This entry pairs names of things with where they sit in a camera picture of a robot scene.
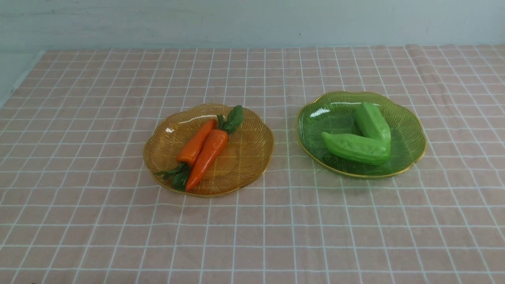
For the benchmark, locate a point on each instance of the green bitter gourd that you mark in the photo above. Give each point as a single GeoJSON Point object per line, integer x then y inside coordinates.
{"type": "Point", "coordinates": [356, 148]}
{"type": "Point", "coordinates": [371, 122]}

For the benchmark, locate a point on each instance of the amber glass plate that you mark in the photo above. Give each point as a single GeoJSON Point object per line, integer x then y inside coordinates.
{"type": "Point", "coordinates": [243, 160]}

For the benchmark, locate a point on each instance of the green glass plate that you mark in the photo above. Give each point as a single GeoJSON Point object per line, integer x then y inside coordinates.
{"type": "Point", "coordinates": [334, 113]}

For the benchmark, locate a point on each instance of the pink checkered tablecloth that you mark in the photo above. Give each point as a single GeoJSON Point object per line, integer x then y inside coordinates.
{"type": "Point", "coordinates": [78, 205]}

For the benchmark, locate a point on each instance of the orange carrot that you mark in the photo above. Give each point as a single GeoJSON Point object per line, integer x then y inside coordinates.
{"type": "Point", "coordinates": [214, 145]}
{"type": "Point", "coordinates": [187, 156]}

